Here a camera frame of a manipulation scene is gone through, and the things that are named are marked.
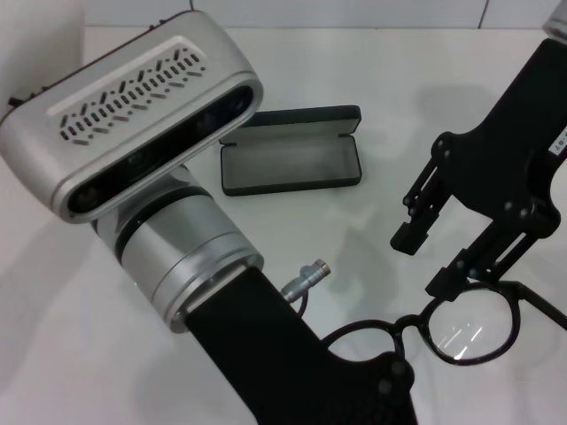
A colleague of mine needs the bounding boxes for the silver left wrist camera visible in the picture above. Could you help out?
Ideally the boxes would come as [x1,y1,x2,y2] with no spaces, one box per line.
[0,11,266,222]

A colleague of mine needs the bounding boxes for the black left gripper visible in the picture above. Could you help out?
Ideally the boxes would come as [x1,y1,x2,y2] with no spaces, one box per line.
[183,265,420,425]

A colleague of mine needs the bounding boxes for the black round-lens glasses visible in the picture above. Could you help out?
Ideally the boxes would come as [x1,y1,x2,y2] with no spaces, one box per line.
[319,280,567,368]

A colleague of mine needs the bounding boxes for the black glasses case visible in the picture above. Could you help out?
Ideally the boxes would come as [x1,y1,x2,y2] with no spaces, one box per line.
[219,104,362,197]

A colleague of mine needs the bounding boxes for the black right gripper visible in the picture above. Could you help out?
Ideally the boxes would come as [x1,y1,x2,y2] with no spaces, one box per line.
[391,37,567,304]

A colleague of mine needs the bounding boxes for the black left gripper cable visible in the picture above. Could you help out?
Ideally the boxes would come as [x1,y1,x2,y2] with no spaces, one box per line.
[280,260,332,318]

